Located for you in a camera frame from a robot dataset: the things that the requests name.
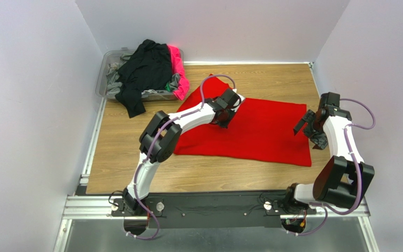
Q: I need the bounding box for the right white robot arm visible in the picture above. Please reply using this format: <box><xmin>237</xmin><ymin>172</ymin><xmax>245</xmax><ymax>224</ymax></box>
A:
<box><xmin>281</xmin><ymin>106</ymin><xmax>375</xmax><ymax>215</ymax></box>

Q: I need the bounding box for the black t-shirt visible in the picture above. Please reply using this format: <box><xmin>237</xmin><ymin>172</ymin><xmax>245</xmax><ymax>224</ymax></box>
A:
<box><xmin>115</xmin><ymin>39</ymin><xmax>173</xmax><ymax>118</ymax></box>

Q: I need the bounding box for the pink t-shirt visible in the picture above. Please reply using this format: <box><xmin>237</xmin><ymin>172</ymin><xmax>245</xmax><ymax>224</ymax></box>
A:
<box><xmin>167</xmin><ymin>45</ymin><xmax>190</xmax><ymax>100</ymax></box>

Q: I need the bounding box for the clear plastic bin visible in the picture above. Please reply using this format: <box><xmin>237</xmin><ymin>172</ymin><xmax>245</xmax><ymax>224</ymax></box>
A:
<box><xmin>96</xmin><ymin>48</ymin><xmax>178</xmax><ymax>102</ymax></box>

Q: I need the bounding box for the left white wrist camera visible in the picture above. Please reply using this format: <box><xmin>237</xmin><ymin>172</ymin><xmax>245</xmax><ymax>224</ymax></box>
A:
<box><xmin>233</xmin><ymin>89</ymin><xmax>245</xmax><ymax>108</ymax></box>

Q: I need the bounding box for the green garment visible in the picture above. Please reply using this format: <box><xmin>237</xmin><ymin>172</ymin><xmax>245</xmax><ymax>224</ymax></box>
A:
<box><xmin>165</xmin><ymin>82</ymin><xmax>172</xmax><ymax>92</ymax></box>

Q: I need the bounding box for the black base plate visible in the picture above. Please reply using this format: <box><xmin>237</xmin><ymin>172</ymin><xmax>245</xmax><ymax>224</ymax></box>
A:
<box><xmin>109</xmin><ymin>190</ymin><xmax>317</xmax><ymax>230</ymax></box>

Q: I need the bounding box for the red t-shirt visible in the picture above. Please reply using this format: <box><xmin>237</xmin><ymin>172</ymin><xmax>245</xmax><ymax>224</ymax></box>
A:
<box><xmin>173</xmin><ymin>75</ymin><xmax>312</xmax><ymax>167</ymax></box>

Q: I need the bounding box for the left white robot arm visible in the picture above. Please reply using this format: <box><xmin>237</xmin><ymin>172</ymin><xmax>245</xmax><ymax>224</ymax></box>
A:
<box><xmin>123</xmin><ymin>88</ymin><xmax>246</xmax><ymax>215</ymax></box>

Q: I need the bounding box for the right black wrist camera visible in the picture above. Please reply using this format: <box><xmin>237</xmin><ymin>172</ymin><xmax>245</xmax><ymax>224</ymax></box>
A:
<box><xmin>318</xmin><ymin>92</ymin><xmax>341</xmax><ymax>109</ymax></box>

